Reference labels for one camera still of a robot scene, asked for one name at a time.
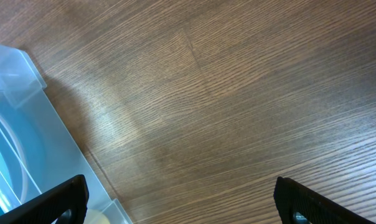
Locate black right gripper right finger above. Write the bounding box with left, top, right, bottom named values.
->
left=273, top=177, right=372, bottom=224

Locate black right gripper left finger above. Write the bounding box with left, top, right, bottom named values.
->
left=0, top=174, right=89, bottom=224

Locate yellow plastic cup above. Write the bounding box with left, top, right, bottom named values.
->
left=83, top=209, right=110, bottom=224

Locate dark blue bowl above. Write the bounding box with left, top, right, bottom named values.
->
left=0, top=105, right=44, bottom=216

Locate clear plastic storage container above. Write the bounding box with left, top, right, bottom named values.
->
left=0, top=45, right=130, bottom=223

